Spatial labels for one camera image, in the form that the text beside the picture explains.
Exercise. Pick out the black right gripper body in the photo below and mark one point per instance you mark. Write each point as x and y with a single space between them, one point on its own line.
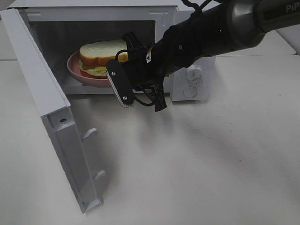
144 75

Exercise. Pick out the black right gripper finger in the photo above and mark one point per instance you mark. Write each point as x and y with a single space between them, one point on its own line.
135 49
156 95

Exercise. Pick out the round white door button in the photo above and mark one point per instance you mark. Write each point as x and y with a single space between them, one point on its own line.
190 92

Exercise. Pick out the white timer knob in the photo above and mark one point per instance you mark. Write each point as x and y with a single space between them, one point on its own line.
194 73

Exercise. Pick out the toast sandwich with cheese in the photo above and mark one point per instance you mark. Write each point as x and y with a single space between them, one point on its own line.
94 57

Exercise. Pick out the pink round plate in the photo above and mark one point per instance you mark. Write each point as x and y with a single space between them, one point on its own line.
83 77

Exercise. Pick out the white microwave door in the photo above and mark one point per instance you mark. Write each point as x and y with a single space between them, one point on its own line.
54 109

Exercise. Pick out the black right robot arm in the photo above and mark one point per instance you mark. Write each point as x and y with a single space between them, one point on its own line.
230 26

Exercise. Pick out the glass microwave turntable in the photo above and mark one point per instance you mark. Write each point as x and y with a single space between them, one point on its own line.
71 81

